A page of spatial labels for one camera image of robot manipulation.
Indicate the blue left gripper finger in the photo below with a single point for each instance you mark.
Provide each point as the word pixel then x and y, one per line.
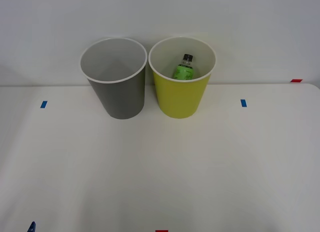
pixel 32 227

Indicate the green label plastic bottle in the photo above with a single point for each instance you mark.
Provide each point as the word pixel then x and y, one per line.
pixel 184 71

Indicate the grey plastic waste bin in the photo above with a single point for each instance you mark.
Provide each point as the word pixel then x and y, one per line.
pixel 120 99

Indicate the yellow-green plastic waste bin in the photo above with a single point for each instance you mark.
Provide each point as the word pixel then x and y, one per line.
pixel 180 99

